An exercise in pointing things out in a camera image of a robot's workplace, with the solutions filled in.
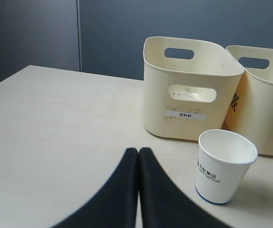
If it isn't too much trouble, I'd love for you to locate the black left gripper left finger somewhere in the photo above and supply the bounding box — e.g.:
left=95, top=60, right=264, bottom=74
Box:
left=53, top=148, right=139, bottom=228

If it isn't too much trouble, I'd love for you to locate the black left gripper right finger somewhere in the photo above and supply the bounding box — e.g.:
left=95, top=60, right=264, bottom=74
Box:
left=138, top=147, right=230, bottom=228

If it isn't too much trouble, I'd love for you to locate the white paper cup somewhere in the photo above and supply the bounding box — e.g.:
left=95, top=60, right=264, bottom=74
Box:
left=195, top=129, right=258, bottom=205

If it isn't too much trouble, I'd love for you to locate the cream left plastic bin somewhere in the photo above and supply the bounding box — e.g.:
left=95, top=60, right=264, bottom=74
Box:
left=143, top=37, right=245, bottom=141

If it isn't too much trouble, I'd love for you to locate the cream plastic bin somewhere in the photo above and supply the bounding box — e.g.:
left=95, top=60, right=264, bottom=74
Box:
left=225, top=45, right=273, bottom=156
left=143, top=37, right=245, bottom=141

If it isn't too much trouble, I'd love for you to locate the cream middle plastic bin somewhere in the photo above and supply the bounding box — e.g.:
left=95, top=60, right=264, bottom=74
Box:
left=225, top=45, right=273, bottom=156

